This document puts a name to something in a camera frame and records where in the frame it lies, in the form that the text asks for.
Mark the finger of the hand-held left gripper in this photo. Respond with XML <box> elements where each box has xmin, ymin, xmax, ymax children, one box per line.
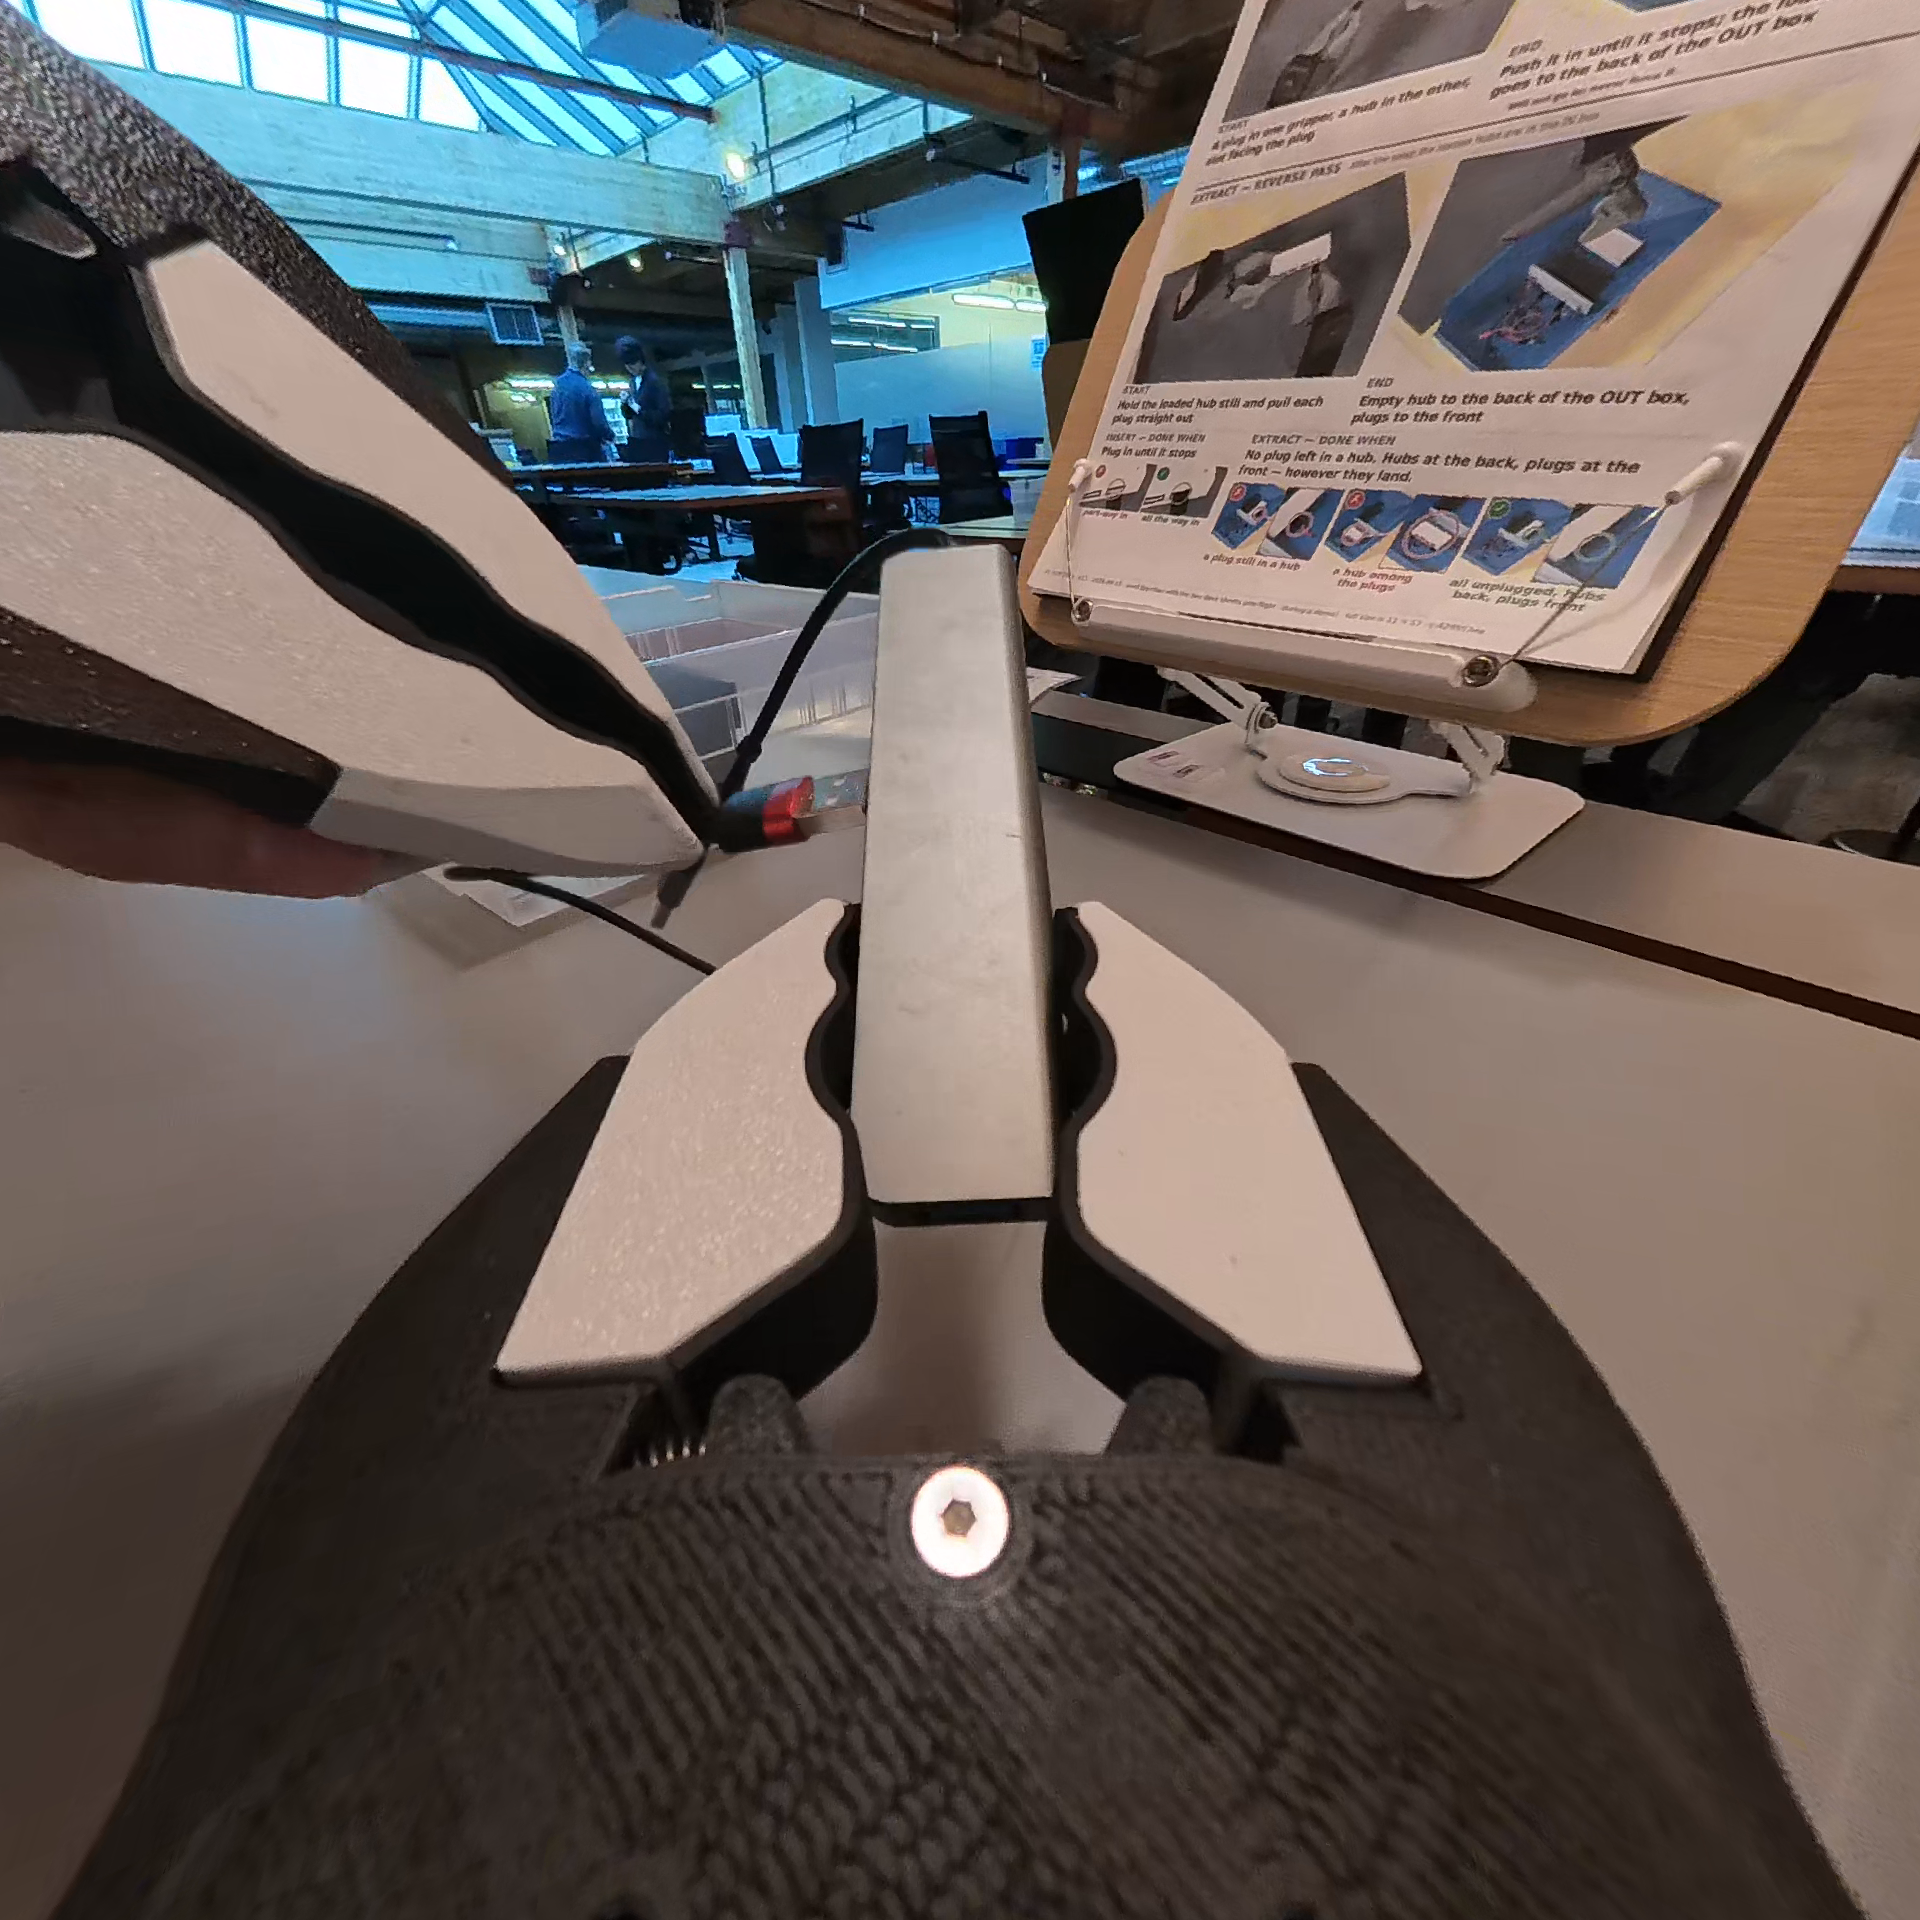
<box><xmin>0</xmin><ymin>432</ymin><xmax>711</xmax><ymax>881</ymax></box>
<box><xmin>133</xmin><ymin>233</ymin><xmax>723</xmax><ymax>821</ymax></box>

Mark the printed instruction sheet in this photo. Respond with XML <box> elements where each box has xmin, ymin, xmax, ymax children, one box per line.
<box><xmin>1069</xmin><ymin>0</ymin><xmax>1920</xmax><ymax>678</ymax></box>

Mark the long wooden table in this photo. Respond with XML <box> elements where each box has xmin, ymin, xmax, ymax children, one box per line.
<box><xmin>517</xmin><ymin>457</ymin><xmax>858</xmax><ymax>580</ymax></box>

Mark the instruction sheet on wooden stand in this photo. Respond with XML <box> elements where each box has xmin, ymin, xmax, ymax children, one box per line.
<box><xmin>1016</xmin><ymin>0</ymin><xmax>1920</xmax><ymax>888</ymax></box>

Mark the black red-banded usb cable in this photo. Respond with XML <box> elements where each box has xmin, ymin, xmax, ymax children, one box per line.
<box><xmin>445</xmin><ymin>769</ymin><xmax>872</xmax><ymax>979</ymax></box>

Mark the person's left hand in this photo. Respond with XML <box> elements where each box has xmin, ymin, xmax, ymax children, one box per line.
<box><xmin>0</xmin><ymin>751</ymin><xmax>431</xmax><ymax>903</ymax></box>

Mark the grey usb hub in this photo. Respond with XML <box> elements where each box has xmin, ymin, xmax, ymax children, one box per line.
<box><xmin>847</xmin><ymin>542</ymin><xmax>1061</xmax><ymax>1211</ymax></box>

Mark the skylight window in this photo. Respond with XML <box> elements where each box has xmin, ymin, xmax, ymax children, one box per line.
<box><xmin>31</xmin><ymin>0</ymin><xmax>783</xmax><ymax>139</ymax></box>

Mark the black monitor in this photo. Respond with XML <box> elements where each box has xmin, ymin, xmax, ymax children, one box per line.
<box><xmin>1023</xmin><ymin>183</ymin><xmax>1188</xmax><ymax>349</ymax></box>

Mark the white ceiling projector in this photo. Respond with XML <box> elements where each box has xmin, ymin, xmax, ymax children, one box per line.
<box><xmin>576</xmin><ymin>0</ymin><xmax>752</xmax><ymax>78</ymax></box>

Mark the group of black office chairs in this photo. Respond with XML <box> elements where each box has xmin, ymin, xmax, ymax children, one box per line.
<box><xmin>704</xmin><ymin>412</ymin><xmax>1038</xmax><ymax>588</ymax></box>

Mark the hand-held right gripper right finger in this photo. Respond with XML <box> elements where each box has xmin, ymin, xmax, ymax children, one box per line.
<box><xmin>1044</xmin><ymin>900</ymin><xmax>1424</xmax><ymax>1391</ymax></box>

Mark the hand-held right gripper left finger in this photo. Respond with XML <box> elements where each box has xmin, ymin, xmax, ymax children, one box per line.
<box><xmin>495</xmin><ymin>897</ymin><xmax>880</xmax><ymax>1391</ymax></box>

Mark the clear plastic bin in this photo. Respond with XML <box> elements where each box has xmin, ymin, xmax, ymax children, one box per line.
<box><xmin>576</xmin><ymin>563</ymin><xmax>889</xmax><ymax>752</ymax></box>

